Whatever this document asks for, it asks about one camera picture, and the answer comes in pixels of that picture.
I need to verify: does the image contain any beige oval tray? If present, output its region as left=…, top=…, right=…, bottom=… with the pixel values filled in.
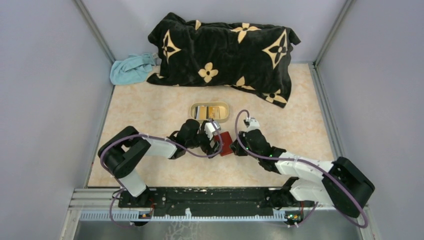
left=189, top=101, right=230, bottom=124

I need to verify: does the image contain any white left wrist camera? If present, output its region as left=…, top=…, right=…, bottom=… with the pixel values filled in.
left=204, top=120, right=221, bottom=140

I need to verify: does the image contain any red leather card holder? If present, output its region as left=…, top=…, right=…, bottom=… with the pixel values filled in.
left=220, top=131, right=234, bottom=157

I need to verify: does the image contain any black cream patterned blanket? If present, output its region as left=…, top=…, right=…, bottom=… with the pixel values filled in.
left=147, top=12, right=301, bottom=108

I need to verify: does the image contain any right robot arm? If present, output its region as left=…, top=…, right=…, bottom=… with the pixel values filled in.
left=230, top=129, right=376, bottom=218

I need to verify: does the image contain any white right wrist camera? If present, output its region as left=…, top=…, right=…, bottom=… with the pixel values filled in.
left=243, top=117, right=260, bottom=132

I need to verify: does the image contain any light blue cloth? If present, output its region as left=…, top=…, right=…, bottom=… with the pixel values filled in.
left=109, top=53, right=159, bottom=86

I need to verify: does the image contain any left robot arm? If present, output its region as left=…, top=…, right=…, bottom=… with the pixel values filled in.
left=97, top=119, right=224, bottom=207

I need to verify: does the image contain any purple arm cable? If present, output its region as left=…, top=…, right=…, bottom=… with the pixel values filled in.
left=99, top=119, right=224, bottom=229
left=234, top=109, right=369, bottom=229

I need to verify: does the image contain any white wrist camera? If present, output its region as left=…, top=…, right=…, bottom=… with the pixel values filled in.
left=243, top=117, right=260, bottom=132
left=204, top=120, right=221, bottom=140

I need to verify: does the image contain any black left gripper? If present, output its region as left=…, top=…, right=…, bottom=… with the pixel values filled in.
left=186, top=120, right=223, bottom=158

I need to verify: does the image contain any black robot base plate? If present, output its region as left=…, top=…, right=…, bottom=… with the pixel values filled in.
left=118, top=187, right=315, bottom=217

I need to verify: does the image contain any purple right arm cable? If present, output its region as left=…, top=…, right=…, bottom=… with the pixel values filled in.
left=234, top=109, right=369, bottom=229

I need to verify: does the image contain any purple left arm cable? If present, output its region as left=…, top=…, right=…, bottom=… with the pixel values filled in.
left=99, top=119, right=224, bottom=229

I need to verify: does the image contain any aluminium frame rail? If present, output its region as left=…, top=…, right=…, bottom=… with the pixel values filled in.
left=69, top=187, right=360, bottom=226

